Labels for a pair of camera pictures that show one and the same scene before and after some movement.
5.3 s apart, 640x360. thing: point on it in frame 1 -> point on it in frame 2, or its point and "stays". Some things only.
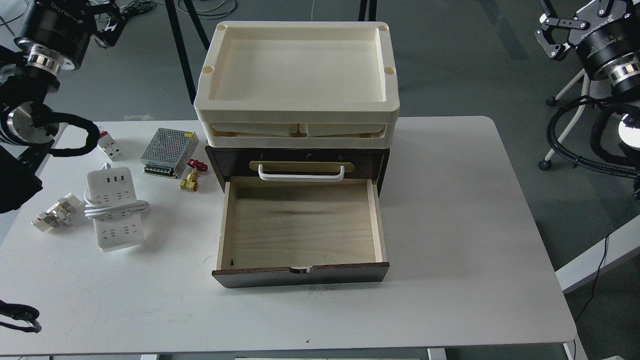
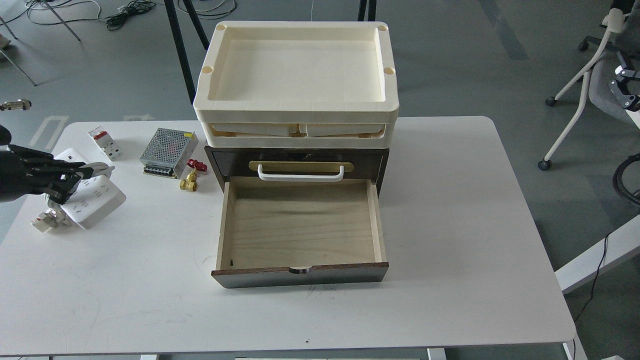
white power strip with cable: x=110 y=200 -> x=94 y=197
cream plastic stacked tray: x=298 y=84 stays
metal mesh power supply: x=169 y=151 stays
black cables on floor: x=136 y=7 stays
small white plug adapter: x=61 y=214 stays
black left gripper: x=63 y=27 -> x=23 y=172
